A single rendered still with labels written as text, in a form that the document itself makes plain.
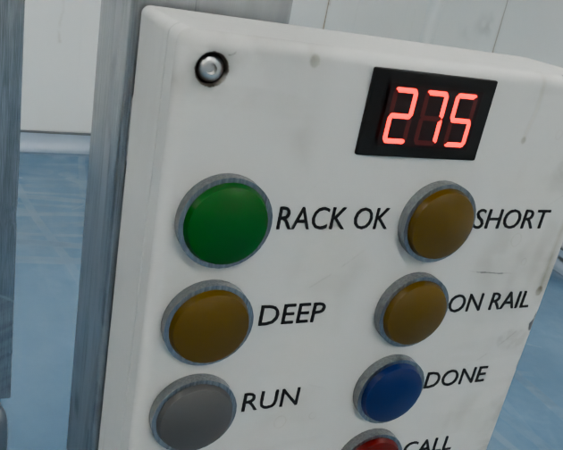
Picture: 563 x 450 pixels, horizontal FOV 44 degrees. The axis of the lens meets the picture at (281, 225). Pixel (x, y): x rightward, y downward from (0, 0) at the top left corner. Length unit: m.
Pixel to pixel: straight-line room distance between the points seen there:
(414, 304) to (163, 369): 0.09
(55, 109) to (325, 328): 3.64
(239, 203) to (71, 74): 3.63
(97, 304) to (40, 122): 3.58
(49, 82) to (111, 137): 3.54
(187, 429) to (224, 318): 0.04
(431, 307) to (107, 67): 0.15
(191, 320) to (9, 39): 1.18
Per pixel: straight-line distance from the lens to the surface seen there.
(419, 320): 0.26
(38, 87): 3.82
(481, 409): 0.33
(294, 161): 0.21
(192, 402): 0.24
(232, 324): 0.22
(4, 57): 1.37
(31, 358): 2.17
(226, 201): 0.20
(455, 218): 0.24
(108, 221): 0.28
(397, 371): 0.27
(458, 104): 0.23
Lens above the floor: 1.24
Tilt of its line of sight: 22 degrees down
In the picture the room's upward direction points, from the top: 11 degrees clockwise
